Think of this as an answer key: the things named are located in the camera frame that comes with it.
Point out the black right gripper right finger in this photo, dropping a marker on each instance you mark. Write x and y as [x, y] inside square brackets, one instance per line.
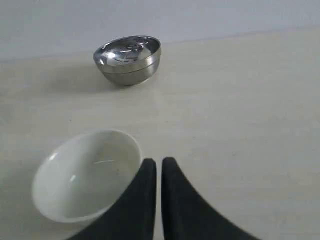
[186, 215]

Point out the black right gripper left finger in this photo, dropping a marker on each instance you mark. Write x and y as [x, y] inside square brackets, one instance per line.
[132, 216]

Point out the white ceramic bowl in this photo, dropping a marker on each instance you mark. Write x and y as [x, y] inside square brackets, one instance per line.
[83, 177]

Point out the smooth stainless steel bowl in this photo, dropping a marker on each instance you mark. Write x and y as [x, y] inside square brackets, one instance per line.
[130, 60]

